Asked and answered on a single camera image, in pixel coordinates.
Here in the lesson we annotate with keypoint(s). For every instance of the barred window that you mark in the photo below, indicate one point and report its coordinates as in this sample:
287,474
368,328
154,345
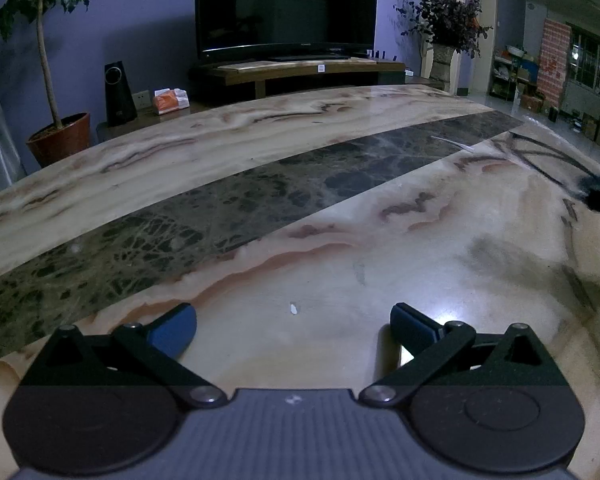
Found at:
586,55

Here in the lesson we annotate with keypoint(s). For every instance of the orange tissue pack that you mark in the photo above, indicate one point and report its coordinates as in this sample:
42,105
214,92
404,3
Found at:
170,102

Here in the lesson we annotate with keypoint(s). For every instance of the potted tree terracotta pot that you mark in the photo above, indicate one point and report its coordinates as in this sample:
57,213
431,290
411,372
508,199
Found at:
59,140

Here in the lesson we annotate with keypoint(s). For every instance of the dark low side cabinet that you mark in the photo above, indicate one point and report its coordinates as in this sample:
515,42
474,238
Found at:
155,125

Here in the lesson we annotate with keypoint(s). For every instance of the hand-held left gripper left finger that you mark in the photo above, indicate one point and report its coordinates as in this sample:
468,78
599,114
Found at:
175,327

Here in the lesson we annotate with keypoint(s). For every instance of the wall socket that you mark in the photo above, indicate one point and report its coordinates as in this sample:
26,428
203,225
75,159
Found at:
141,100

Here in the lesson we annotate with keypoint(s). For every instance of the red brick pattern panel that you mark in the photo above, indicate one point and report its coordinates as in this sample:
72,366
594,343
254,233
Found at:
554,60

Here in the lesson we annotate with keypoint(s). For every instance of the black flat television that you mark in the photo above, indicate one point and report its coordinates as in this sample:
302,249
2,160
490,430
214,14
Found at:
286,5

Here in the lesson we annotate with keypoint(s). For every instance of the wooden television stand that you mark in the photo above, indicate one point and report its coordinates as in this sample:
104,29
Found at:
291,72

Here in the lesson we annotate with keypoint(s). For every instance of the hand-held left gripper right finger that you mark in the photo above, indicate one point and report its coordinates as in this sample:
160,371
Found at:
410,325

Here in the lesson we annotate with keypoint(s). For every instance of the black speaker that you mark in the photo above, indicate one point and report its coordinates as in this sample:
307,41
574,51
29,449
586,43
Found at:
120,95

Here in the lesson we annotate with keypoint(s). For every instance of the dried bouquet in vase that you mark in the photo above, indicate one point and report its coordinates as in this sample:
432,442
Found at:
444,15

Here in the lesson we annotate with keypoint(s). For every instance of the black router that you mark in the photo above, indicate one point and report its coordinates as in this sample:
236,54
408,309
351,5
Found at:
381,54

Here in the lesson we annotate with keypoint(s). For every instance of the storage shelf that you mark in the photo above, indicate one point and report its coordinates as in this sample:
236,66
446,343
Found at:
514,75

